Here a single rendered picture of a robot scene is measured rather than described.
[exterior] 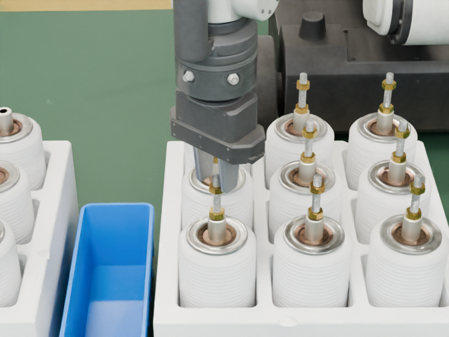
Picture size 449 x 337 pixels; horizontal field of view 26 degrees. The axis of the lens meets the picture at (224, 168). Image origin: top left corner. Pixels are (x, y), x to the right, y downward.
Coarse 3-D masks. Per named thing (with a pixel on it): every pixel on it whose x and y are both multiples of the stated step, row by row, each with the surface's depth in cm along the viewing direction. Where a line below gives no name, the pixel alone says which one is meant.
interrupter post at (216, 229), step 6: (210, 222) 116; (216, 222) 116; (222, 222) 116; (210, 228) 117; (216, 228) 116; (222, 228) 117; (210, 234) 117; (216, 234) 117; (222, 234) 117; (216, 240) 118
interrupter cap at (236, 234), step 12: (204, 216) 121; (228, 216) 121; (192, 228) 119; (204, 228) 119; (228, 228) 120; (240, 228) 119; (192, 240) 117; (204, 240) 118; (228, 240) 118; (240, 240) 117; (204, 252) 116; (216, 252) 115; (228, 252) 116
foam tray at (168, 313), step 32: (416, 160) 144; (256, 192) 137; (352, 192) 137; (256, 224) 132; (352, 224) 132; (160, 256) 126; (256, 256) 126; (352, 256) 126; (448, 256) 126; (160, 288) 121; (256, 288) 125; (352, 288) 121; (448, 288) 121; (160, 320) 117; (192, 320) 117; (224, 320) 117; (256, 320) 117; (288, 320) 117; (320, 320) 117; (352, 320) 117; (384, 320) 117; (416, 320) 117; (448, 320) 117
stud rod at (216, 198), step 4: (212, 176) 113; (216, 176) 113; (212, 180) 113; (216, 180) 113; (212, 184) 114; (216, 184) 113; (212, 196) 115; (216, 196) 114; (220, 196) 115; (212, 200) 115; (216, 200) 115; (220, 200) 115; (212, 204) 116; (216, 204) 115; (220, 204) 116; (212, 208) 116; (216, 208) 115; (220, 208) 116; (216, 212) 116
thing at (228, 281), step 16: (192, 256) 116; (208, 256) 116; (224, 256) 116; (240, 256) 116; (192, 272) 117; (208, 272) 116; (224, 272) 116; (240, 272) 117; (192, 288) 119; (208, 288) 117; (224, 288) 117; (240, 288) 119; (192, 304) 120; (208, 304) 119; (224, 304) 119; (240, 304) 120
